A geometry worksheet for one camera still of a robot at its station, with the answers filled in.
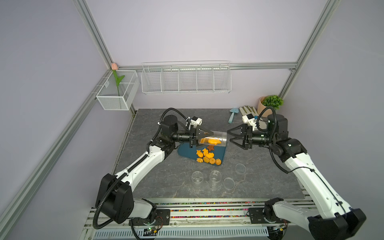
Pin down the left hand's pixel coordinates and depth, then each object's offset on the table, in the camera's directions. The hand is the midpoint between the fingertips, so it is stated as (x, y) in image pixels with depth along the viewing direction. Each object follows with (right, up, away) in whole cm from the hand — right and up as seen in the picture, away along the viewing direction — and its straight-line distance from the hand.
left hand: (212, 140), depth 63 cm
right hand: (+7, +2, +1) cm, 8 cm away
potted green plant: (+47, +24, +42) cm, 68 cm away
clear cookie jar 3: (+4, -24, +21) cm, 33 cm away
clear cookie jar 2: (-6, -25, +23) cm, 35 cm away
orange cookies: (-5, -12, +31) cm, 34 cm away
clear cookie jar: (+3, +1, 0) cm, 3 cm away
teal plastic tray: (-15, -11, +35) cm, 39 cm away
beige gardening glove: (+33, +19, +56) cm, 68 cm away
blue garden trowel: (+23, +18, +56) cm, 63 cm away
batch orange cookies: (0, 0, +2) cm, 2 cm away
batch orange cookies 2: (+1, -14, +30) cm, 33 cm away
